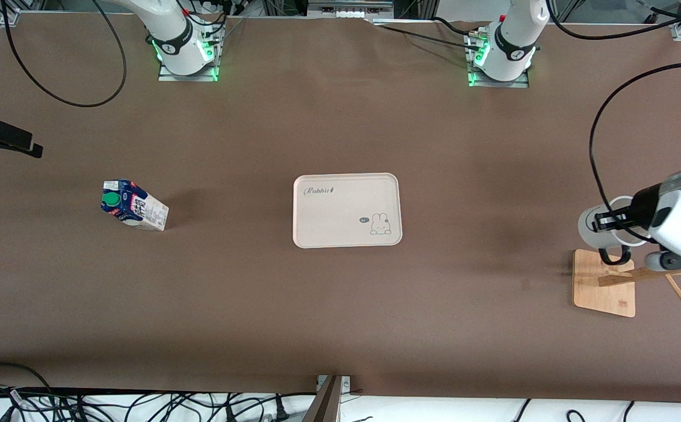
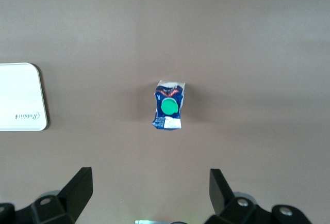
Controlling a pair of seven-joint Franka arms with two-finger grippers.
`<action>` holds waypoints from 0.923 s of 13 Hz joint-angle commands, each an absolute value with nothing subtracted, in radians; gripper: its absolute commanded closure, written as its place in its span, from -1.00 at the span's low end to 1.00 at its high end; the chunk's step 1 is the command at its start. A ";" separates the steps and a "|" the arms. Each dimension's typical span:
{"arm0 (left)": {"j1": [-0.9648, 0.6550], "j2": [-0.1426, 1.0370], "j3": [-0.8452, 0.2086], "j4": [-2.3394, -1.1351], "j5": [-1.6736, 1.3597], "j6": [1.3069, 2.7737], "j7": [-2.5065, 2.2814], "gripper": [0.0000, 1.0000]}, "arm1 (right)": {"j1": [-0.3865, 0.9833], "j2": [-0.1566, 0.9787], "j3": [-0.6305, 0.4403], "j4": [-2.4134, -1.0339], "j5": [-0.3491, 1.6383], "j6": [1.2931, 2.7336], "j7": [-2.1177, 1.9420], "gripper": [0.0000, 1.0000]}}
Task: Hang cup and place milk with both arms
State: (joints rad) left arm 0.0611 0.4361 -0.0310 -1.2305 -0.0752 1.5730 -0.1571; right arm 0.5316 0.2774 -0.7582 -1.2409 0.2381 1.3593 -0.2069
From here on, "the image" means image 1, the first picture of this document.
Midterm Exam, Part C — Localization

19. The wooden cup rack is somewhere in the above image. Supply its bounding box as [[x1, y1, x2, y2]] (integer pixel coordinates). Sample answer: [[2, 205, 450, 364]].
[[572, 249, 681, 318]]

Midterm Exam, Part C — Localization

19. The black overhead cable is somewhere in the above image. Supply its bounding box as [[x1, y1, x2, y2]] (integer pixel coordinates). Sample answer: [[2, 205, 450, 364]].
[[546, 0, 681, 40]]

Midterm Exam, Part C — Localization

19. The cream rabbit print tray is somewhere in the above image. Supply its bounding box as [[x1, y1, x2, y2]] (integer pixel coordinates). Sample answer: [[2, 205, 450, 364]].
[[292, 172, 403, 249]]

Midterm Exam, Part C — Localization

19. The silver metal bracket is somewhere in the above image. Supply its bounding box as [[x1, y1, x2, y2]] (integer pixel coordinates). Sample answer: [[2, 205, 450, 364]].
[[307, 0, 397, 20]]

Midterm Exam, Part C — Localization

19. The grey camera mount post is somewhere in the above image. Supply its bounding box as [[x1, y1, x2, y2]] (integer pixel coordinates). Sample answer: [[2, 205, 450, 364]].
[[302, 375, 353, 422]]

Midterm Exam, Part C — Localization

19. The blue milk carton green cap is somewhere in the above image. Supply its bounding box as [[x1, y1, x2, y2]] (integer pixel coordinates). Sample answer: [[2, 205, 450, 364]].
[[101, 179, 169, 232]]

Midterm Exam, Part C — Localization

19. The white smiley cup black handle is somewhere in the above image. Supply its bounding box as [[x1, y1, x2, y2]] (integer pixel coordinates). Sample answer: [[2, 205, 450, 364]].
[[578, 196, 649, 266]]

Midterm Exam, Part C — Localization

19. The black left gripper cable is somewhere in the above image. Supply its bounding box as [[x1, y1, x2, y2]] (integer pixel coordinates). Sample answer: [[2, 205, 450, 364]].
[[588, 60, 681, 244]]

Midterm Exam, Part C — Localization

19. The long looping black arm cable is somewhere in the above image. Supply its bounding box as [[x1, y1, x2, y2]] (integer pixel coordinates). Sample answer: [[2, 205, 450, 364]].
[[1, 0, 128, 108]]

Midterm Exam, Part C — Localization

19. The black base cable cluster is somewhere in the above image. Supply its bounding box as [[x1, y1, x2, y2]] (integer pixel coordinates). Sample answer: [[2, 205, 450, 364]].
[[183, 0, 248, 43]]

